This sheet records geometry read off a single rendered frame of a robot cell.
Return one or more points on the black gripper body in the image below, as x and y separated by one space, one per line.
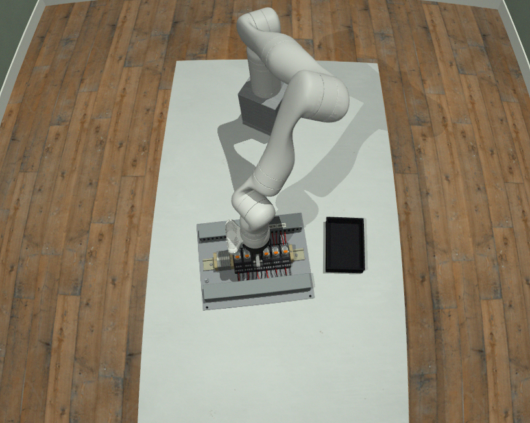
257 250

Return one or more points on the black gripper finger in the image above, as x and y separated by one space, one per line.
257 260

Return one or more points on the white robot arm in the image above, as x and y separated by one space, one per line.
309 95

